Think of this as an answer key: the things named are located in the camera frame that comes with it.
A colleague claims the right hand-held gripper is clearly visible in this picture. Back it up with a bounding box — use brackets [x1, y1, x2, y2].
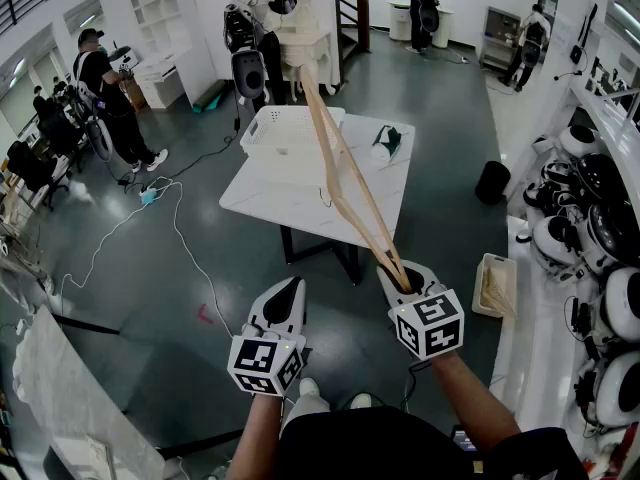
[376, 260, 465, 362]

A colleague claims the white long counter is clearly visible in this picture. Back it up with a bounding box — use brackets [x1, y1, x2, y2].
[569, 81, 640, 182]

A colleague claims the person's light trouser leg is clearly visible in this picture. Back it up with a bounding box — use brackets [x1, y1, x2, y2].
[279, 392, 332, 439]

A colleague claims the person's black shirt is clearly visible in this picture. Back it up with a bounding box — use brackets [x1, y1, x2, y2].
[272, 407, 591, 480]

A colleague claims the person's left forearm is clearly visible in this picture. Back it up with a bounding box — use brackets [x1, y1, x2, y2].
[224, 392, 286, 480]

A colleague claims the white bookshelf desk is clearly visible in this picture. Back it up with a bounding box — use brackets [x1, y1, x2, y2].
[128, 0, 204, 112]

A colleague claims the pile of white black helmets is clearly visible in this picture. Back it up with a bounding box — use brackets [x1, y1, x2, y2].
[522, 125, 640, 434]

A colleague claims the brown wooden stair post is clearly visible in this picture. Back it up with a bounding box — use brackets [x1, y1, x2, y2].
[355, 0, 372, 53]

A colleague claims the white plastic basket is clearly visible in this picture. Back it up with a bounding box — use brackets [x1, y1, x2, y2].
[238, 105, 347, 189]

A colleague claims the black hanging device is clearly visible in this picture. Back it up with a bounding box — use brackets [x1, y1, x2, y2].
[569, 2, 599, 65]

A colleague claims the small dark screen device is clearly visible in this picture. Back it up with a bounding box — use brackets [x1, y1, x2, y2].
[449, 425, 482, 455]

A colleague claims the white marble table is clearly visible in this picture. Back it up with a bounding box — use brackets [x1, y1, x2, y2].
[218, 110, 416, 288]

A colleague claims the grey open cabinet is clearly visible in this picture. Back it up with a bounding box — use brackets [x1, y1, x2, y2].
[479, 6, 524, 72]

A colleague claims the wooden clothes hanger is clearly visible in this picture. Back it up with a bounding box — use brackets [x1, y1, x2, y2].
[298, 62, 414, 294]

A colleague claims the white floor cable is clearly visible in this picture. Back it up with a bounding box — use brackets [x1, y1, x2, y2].
[59, 180, 235, 339]

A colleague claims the black floor cable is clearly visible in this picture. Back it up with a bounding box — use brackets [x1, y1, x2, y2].
[117, 85, 242, 194]

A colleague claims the teal rolled mat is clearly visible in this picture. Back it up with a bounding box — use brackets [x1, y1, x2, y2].
[192, 80, 229, 115]

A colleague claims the person's right forearm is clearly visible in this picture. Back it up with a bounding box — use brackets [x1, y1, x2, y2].
[429, 350, 524, 457]

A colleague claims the white vanity dresser with mirror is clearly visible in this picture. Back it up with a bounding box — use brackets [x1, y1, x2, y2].
[269, 0, 335, 98]

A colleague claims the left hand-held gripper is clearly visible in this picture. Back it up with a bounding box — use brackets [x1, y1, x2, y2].
[227, 277, 307, 398]

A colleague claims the black round bin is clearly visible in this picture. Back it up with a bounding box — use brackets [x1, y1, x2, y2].
[474, 160, 512, 206]

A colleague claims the white round pedestal counter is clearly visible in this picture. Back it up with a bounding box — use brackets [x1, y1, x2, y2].
[387, 0, 455, 49]

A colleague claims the black office chair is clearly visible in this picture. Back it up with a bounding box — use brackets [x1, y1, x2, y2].
[5, 140, 71, 213]
[37, 102, 87, 174]

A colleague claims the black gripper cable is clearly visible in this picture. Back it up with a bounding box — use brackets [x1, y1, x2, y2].
[402, 359, 432, 412]

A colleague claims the grey marble counter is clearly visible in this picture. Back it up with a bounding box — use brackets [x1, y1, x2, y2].
[12, 305, 166, 480]

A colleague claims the dark staircase railing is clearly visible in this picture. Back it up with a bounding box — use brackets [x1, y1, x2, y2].
[333, 0, 359, 65]

